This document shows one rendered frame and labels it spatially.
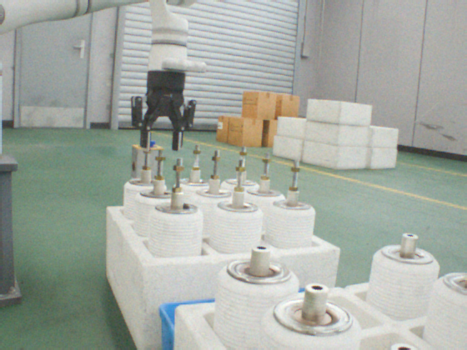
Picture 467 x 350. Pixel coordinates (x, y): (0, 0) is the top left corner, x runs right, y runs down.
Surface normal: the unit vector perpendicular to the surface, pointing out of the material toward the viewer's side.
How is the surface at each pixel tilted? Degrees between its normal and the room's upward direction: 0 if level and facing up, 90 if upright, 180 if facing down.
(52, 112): 90
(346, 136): 90
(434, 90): 90
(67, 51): 90
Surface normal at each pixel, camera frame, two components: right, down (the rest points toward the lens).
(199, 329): 0.07, -0.98
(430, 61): -0.83, 0.03
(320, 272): 0.42, 0.18
